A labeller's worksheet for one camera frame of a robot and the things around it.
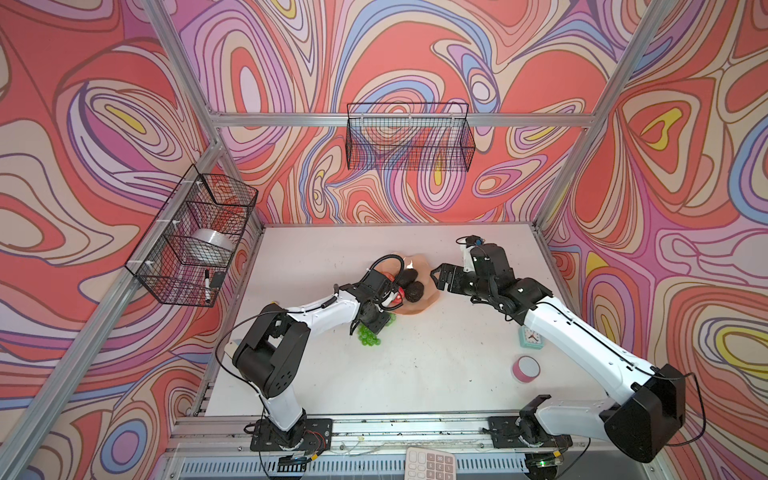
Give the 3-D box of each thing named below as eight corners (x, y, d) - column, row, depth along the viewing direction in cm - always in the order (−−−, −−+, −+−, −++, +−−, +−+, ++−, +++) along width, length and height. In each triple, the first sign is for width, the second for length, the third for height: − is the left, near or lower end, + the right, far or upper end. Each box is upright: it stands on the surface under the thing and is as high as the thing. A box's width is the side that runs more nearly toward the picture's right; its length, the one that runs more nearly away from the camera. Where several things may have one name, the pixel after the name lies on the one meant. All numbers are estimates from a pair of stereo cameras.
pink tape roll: (515, 382, 83) (521, 376, 79) (509, 361, 87) (515, 355, 83) (537, 382, 83) (544, 376, 79) (530, 361, 87) (537, 355, 83)
